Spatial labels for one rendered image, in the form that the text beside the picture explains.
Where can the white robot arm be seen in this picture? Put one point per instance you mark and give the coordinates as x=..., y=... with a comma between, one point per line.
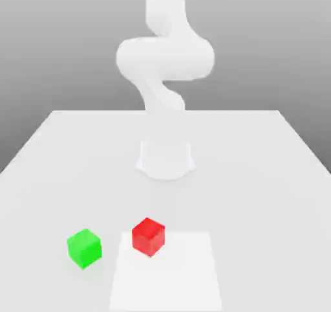
x=165, y=58

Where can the small red cube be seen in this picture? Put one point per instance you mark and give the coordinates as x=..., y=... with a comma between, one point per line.
x=148, y=237

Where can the small green cube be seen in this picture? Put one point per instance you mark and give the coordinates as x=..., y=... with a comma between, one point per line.
x=84, y=248

